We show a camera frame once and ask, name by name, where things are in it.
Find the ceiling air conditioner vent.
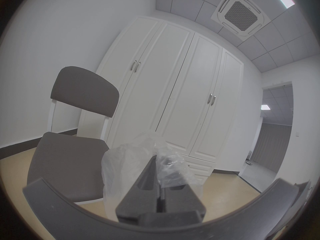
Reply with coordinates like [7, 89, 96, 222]
[210, 0, 272, 40]

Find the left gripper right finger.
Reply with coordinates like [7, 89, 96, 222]
[160, 183, 207, 222]

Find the dark grey white-legged chair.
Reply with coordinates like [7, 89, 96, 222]
[26, 66, 120, 204]

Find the grey curtain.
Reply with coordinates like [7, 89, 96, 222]
[251, 123, 292, 173]

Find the clear plastic bag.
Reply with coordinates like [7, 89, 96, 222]
[101, 131, 204, 219]

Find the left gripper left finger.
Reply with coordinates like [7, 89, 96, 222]
[115, 156, 158, 225]

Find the white wardrobe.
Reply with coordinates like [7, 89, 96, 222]
[76, 16, 244, 184]

